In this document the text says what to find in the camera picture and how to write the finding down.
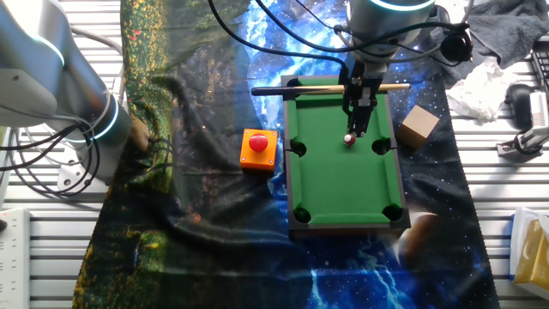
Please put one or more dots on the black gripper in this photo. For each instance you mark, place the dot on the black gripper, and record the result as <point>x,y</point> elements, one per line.
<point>358,86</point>

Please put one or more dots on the crumpled white tissue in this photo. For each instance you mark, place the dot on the crumpled white tissue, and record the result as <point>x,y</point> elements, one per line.
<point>480,94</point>

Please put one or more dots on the yellow white package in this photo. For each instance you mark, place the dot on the yellow white package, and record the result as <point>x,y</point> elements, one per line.
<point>532,253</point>

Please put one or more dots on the black white device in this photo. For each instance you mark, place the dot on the black white device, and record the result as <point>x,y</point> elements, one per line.
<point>538,111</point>

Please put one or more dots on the wooden cube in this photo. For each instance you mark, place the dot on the wooden cube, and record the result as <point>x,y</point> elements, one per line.
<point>418,126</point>

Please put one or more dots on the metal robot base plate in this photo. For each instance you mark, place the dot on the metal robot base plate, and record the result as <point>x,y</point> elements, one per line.
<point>70,178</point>

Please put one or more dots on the grey towel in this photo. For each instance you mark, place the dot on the grey towel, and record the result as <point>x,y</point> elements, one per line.
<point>502,30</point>

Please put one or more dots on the mini green pool table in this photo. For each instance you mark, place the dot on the mini green pool table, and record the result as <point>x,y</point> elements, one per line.
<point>339,184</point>

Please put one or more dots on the red and white pool ball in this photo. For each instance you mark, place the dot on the red and white pool ball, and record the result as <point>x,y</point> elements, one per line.
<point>349,140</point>

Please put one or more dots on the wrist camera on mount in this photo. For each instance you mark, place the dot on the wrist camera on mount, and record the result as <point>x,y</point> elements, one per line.
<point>455,45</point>

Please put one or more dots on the galaxy and forest printed cloth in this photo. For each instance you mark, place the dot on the galaxy and forest printed cloth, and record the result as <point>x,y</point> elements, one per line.
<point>214,257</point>

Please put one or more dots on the black computer mouse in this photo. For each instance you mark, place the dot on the black computer mouse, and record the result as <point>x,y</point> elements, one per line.
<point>519,107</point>

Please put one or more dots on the orange box red button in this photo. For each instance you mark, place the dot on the orange box red button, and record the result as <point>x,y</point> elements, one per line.
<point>257,161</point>

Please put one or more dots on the black keyboard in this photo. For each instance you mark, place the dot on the black keyboard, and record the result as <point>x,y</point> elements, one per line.
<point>542,64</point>

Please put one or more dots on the white power strip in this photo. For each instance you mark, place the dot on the white power strip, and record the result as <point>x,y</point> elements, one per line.
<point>15,266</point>

